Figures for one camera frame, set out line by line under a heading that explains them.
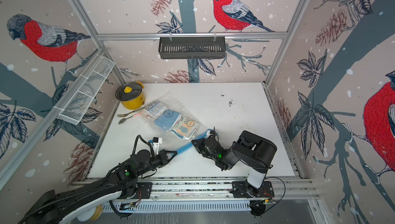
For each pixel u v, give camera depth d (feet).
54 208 1.45
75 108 2.62
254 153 1.56
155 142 2.49
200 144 2.55
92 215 2.09
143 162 1.99
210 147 2.22
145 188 2.43
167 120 3.19
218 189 2.47
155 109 3.37
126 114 3.40
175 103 3.59
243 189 2.44
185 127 3.06
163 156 2.30
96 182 1.79
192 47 3.50
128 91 3.29
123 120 3.29
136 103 3.41
